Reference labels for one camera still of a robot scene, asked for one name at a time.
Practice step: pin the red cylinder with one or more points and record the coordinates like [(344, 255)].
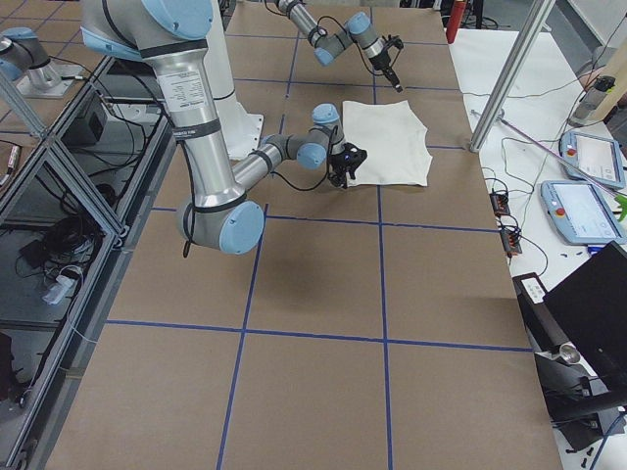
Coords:
[(454, 21)]

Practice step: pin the aluminium side frame rail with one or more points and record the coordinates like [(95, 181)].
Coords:
[(92, 161)]

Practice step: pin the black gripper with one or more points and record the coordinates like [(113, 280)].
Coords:
[(339, 163), (383, 62)]

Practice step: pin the far blue teach pendant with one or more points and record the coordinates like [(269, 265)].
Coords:
[(597, 156)]

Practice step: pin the cream long-sleeve printed shirt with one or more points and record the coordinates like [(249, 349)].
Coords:
[(394, 139)]

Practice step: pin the small relay board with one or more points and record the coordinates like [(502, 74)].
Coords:
[(499, 202)]

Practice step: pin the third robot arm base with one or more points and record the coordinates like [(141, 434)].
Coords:
[(24, 60)]

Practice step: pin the near blue teach pendant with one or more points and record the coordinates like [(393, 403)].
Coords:
[(580, 214)]

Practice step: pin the black laptop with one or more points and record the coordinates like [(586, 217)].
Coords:
[(590, 308)]

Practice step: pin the aluminium frame post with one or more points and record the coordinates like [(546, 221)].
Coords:
[(516, 58)]

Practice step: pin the blue teach pendant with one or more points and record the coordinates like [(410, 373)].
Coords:
[(597, 156), (580, 214)]

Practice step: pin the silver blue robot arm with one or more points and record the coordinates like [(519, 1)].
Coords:
[(171, 37), (330, 39)]

